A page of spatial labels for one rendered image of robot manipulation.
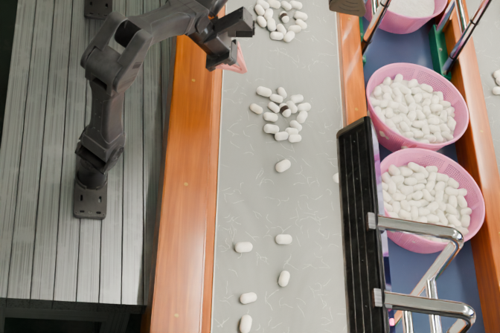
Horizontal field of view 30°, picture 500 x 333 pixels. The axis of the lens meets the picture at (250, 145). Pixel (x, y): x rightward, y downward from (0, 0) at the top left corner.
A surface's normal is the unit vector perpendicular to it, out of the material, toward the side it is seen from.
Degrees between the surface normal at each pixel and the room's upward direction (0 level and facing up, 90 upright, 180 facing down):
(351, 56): 0
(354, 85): 0
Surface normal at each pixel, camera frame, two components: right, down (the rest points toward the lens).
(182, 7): 0.40, -0.75
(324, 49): 0.24, -0.61
